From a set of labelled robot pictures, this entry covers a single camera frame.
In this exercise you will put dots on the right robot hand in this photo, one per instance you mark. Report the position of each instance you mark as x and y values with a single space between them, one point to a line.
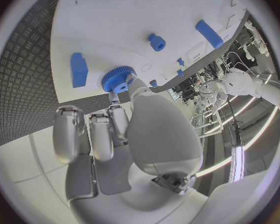
163 134

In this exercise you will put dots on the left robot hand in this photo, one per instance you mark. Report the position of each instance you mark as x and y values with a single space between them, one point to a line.
211 91

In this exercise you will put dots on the blue gear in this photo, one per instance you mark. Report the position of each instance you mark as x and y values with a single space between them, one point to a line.
114 78

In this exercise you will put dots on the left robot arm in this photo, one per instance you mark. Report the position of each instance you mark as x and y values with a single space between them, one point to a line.
242 84

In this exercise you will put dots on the white task board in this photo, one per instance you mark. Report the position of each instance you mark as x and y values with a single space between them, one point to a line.
121 18

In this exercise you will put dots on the blue long cylinder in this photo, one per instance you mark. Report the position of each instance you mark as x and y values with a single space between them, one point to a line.
210 33

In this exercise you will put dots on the blue plug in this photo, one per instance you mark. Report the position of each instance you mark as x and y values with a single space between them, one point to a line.
157 42

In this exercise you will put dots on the glowing light bar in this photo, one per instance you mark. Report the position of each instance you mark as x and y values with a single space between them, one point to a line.
237 162

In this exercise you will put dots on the blue block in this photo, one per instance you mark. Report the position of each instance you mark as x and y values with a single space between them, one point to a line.
78 71

